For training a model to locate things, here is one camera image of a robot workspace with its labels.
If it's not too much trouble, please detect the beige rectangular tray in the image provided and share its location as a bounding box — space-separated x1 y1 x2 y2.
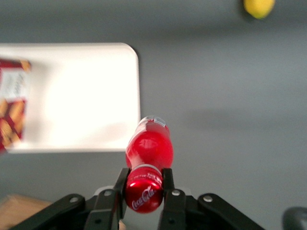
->
0 42 142 154

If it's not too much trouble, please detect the yellow lemon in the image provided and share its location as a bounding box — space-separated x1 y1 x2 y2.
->
243 0 276 20

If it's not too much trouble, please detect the wooden drawer cabinet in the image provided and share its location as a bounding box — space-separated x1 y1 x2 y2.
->
0 193 55 230

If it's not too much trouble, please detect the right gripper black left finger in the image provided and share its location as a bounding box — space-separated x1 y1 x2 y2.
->
9 167 131 230

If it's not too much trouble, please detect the red biscuit box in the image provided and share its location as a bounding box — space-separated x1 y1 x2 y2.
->
0 57 33 153

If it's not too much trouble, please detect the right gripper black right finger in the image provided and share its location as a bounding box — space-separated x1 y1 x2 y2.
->
157 168 264 230

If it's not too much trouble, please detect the red coke bottle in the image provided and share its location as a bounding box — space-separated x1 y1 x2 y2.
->
124 115 174 214

